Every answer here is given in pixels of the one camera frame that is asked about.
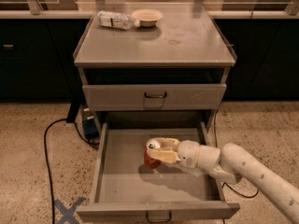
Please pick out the blue power box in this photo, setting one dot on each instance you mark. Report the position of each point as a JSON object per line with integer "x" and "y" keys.
{"x": 88, "y": 123}

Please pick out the closed grey top drawer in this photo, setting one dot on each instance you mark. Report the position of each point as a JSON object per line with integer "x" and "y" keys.
{"x": 153, "y": 97}

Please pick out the dark counter cabinets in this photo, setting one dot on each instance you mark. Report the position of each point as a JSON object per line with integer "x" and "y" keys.
{"x": 37, "y": 58}

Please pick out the beige paper bowl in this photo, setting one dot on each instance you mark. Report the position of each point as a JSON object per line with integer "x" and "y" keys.
{"x": 147, "y": 17}

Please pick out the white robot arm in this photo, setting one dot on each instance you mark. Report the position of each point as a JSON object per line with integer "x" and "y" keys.
{"x": 229, "y": 165}

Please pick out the grey metal drawer cabinet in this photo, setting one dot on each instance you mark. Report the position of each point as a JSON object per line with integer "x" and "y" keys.
{"x": 184, "y": 47}

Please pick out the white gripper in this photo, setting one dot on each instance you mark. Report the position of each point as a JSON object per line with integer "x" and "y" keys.
{"x": 189, "y": 153}

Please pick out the open grey middle drawer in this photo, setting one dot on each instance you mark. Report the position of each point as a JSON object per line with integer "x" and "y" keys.
{"x": 126, "y": 190}

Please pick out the clear plastic water bottle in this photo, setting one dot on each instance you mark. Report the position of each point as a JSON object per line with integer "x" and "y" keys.
{"x": 117, "y": 20}

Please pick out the blue tape cross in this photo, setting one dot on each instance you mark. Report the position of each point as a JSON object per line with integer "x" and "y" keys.
{"x": 68, "y": 214}

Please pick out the orange soda can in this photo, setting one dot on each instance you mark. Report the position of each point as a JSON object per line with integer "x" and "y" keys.
{"x": 148, "y": 161}

